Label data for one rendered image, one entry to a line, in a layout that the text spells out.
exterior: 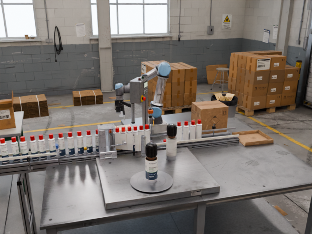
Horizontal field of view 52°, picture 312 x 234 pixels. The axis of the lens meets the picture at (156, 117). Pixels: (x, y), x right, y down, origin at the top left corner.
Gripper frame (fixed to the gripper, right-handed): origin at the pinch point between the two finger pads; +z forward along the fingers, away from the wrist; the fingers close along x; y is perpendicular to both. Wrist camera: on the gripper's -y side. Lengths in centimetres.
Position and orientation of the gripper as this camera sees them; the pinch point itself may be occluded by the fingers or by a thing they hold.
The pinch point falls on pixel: (123, 118)
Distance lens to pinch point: 323.8
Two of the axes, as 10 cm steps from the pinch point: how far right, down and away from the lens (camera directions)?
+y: -9.4, 1.3, -3.0
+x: 3.3, 3.1, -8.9
